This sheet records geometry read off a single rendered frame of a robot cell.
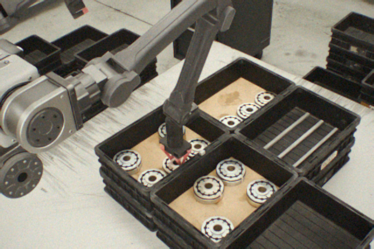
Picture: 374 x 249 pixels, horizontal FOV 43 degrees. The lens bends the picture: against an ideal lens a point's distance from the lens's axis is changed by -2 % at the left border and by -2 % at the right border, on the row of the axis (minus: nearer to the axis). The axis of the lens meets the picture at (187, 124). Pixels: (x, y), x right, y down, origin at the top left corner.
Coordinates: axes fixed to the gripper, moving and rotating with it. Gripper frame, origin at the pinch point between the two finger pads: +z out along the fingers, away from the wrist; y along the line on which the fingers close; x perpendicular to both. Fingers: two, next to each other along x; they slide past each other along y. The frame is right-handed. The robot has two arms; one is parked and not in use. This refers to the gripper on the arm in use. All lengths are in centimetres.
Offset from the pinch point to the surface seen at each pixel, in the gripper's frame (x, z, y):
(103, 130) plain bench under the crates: -3, 17, 49
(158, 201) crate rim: 20.2, -6.0, -12.6
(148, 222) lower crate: 19.0, 13.4, -4.4
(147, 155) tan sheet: 2.6, 4.1, 13.0
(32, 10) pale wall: -99, 83, 298
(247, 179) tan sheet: -13.1, 4.1, -21.7
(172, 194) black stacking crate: 11.4, 0.6, -9.3
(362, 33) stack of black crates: -188, 39, 21
